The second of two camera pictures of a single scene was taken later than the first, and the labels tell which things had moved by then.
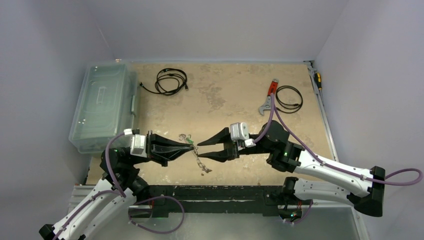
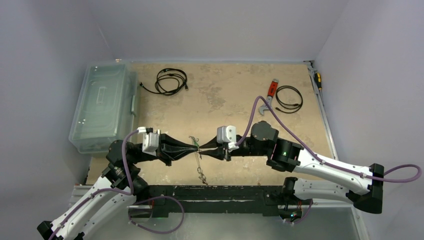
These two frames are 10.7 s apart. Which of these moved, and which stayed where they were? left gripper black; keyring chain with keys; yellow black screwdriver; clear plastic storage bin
Moved: keyring chain with keys
Stayed: left gripper black; clear plastic storage bin; yellow black screwdriver
